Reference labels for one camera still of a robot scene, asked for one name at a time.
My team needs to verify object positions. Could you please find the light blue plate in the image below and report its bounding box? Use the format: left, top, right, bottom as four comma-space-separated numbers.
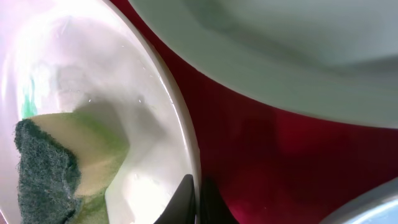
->
320, 178, 397, 224

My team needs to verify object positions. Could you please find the green yellow scrub sponge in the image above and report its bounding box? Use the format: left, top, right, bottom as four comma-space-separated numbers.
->
14, 113, 129, 224

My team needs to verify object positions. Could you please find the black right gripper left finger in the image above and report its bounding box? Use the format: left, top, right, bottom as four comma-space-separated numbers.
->
154, 174, 196, 224

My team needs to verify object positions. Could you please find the cream white plate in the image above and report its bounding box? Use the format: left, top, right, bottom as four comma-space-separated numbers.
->
1, 0, 200, 223

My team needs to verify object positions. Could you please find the red plastic tray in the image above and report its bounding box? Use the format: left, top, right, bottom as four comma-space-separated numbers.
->
113, 0, 397, 223

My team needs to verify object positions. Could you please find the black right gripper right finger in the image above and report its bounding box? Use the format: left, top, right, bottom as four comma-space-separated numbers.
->
200, 179, 239, 224

